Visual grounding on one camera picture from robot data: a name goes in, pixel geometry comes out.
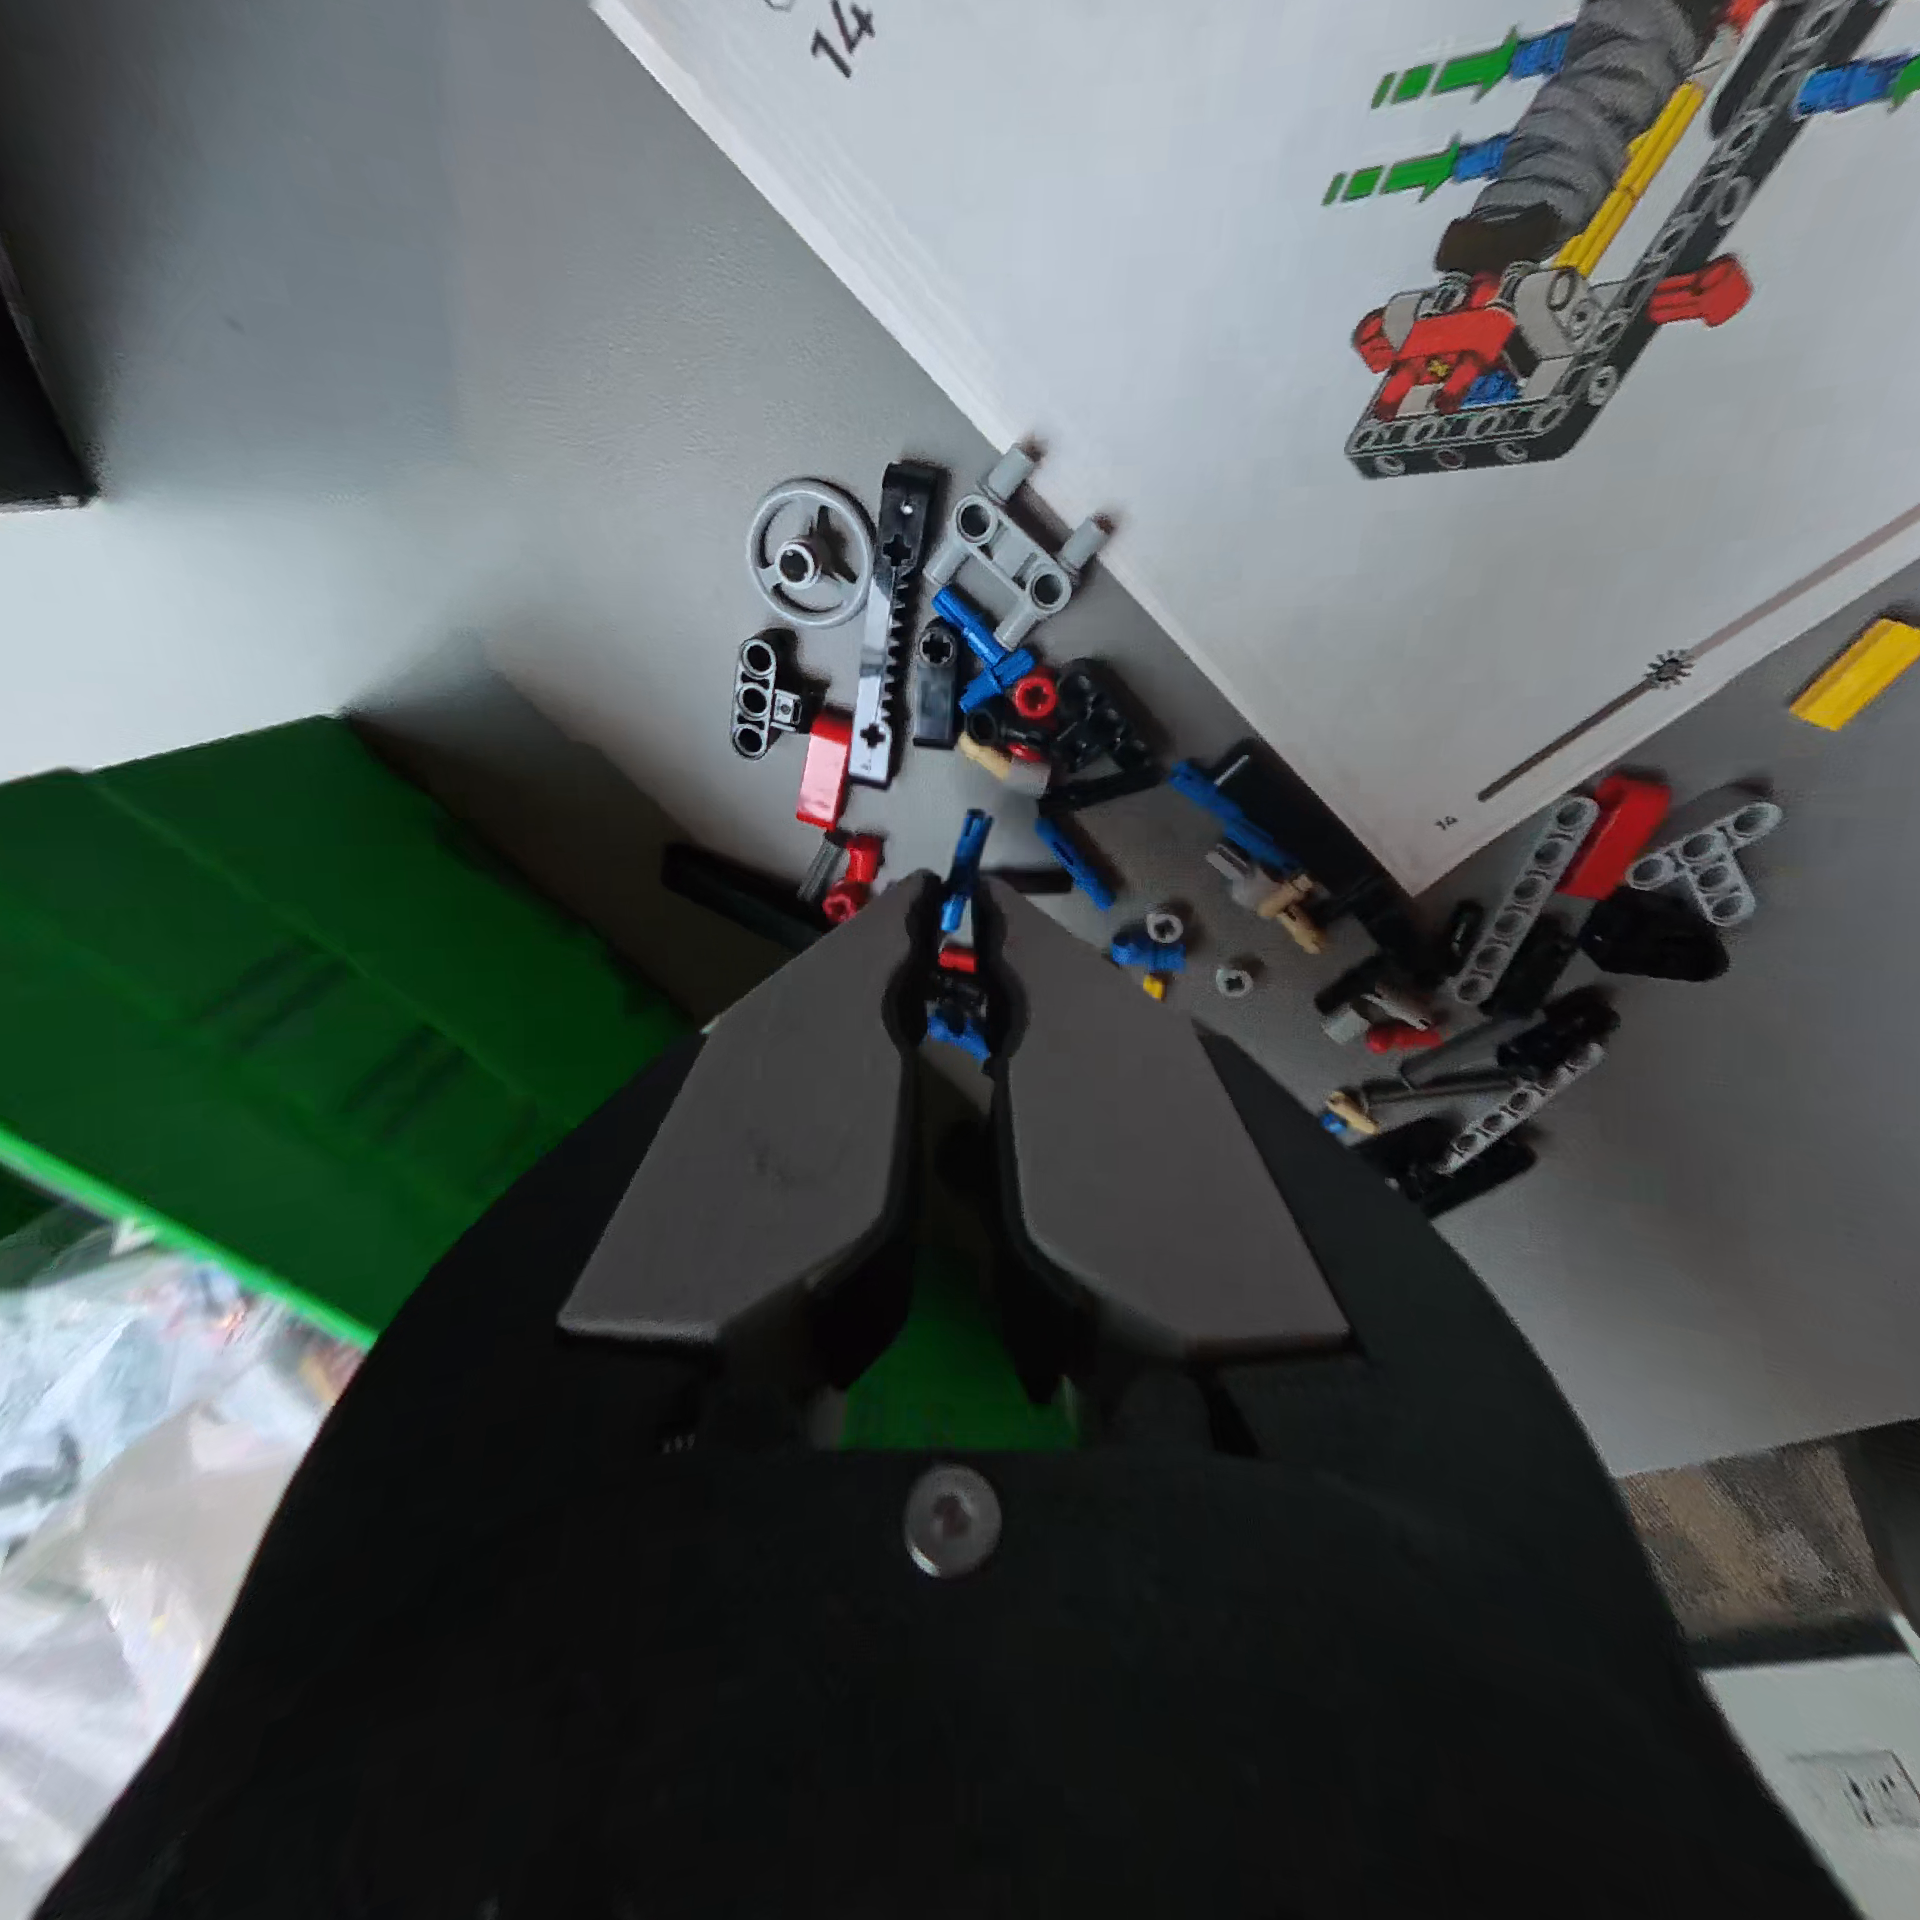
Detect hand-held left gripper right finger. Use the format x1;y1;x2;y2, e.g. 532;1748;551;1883
980;874;1354;1407

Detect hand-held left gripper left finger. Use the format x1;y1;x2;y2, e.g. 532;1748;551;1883
554;874;934;1389

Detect blue lego pin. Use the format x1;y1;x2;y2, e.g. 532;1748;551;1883
931;807;995;937

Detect pile of lego pieces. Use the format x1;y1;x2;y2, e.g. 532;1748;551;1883
660;441;1787;1218

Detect yellow lego piece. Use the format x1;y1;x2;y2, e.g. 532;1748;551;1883
1788;618;1920;731

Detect lego instruction booklet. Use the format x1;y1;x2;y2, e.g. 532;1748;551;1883
589;0;1920;901

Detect green object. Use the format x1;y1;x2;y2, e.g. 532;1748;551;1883
0;717;696;1351

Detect crumpled clear plastic bags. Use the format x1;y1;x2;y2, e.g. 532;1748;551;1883
0;1200;373;1920

